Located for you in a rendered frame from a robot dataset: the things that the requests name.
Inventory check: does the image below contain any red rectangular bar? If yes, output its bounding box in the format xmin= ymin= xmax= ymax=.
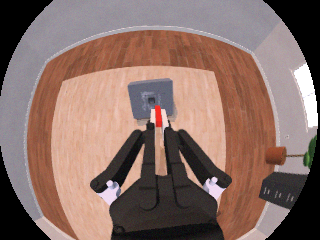
xmin=155 ymin=106 xmax=162 ymax=127

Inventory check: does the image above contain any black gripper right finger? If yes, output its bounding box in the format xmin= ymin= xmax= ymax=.
xmin=161 ymin=109 xmax=232 ymax=209

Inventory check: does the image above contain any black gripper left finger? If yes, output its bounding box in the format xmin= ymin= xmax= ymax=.
xmin=90 ymin=109 xmax=156 ymax=211

